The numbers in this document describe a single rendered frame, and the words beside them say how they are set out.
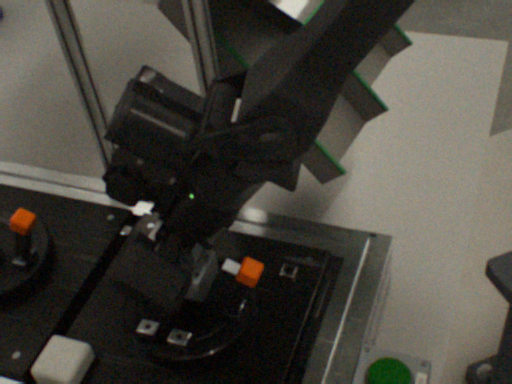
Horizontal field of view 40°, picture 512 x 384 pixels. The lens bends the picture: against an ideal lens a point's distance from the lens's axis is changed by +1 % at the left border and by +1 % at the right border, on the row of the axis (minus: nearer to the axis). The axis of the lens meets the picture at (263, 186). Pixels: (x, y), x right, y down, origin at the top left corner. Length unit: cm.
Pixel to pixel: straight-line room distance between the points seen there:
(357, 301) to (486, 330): 18
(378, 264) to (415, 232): 18
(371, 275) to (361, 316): 6
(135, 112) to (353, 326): 35
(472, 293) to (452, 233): 10
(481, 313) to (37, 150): 73
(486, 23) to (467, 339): 225
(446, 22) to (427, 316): 223
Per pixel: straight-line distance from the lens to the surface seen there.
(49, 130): 123
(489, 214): 100
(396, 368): 71
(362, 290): 77
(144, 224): 86
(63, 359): 74
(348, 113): 91
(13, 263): 83
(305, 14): 75
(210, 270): 69
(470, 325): 88
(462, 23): 301
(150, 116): 52
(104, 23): 148
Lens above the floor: 158
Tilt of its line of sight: 44 degrees down
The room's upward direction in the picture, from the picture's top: 8 degrees counter-clockwise
